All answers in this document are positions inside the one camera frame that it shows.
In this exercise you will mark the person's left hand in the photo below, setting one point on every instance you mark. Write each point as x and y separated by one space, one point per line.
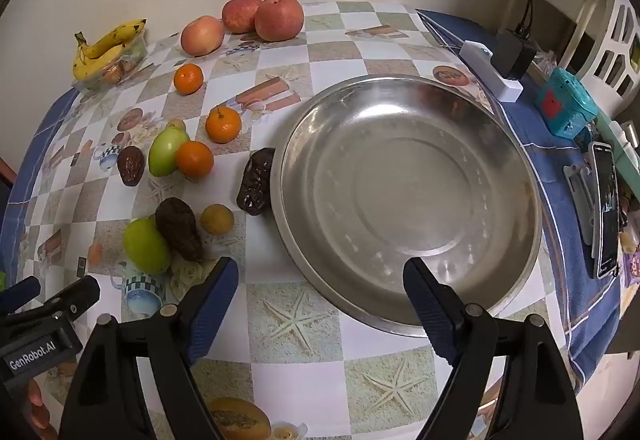
38 402

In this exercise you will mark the pale green box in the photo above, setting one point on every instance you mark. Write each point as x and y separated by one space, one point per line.
612 140

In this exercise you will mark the green fruit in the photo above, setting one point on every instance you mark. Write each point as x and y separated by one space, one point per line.
146 246
164 152

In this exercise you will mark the white power strip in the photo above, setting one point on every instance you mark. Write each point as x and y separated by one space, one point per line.
482 62

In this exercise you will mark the grey phone stand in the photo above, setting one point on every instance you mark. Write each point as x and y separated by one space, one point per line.
580 200

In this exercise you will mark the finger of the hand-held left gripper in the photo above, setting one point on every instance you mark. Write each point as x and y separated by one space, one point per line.
70 297
20 292

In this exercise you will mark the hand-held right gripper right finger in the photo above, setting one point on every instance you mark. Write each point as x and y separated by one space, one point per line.
430 315

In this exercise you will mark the dark brown date packet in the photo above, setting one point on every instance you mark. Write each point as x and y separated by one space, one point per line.
255 182

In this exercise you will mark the small olive round fruit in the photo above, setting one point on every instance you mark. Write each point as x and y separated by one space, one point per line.
176 124

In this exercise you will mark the dark brown avocado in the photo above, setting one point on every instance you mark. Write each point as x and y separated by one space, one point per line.
179 227

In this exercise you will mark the teal toy box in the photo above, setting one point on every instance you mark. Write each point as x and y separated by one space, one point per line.
565 102

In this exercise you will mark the black power adapter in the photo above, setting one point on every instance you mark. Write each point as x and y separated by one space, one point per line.
515 52

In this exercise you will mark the orange with stem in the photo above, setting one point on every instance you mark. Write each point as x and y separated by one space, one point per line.
223 125

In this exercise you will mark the bunch of yellow bananas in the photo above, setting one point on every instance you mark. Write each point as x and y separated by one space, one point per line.
102 47

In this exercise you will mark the pale pink apple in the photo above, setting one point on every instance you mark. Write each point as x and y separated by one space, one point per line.
202 36

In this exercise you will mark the checkered printed tablecloth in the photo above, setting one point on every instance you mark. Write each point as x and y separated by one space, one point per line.
300 355

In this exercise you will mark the small brown date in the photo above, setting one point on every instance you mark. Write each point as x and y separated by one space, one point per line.
131 166

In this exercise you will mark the round metal basin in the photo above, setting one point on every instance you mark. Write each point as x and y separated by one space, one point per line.
405 200

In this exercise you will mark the clear plastic food container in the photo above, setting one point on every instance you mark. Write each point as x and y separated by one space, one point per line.
131 62

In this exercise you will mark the small orange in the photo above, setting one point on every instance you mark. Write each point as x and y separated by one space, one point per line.
188 79

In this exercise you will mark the large red apple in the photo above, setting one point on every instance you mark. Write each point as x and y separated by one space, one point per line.
279 18

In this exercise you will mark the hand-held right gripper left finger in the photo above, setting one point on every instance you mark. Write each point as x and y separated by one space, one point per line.
212 315

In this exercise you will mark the black smartphone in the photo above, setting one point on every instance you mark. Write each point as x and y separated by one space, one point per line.
605 210

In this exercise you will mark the small tan round fruit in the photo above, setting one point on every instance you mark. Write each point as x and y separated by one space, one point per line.
217 219

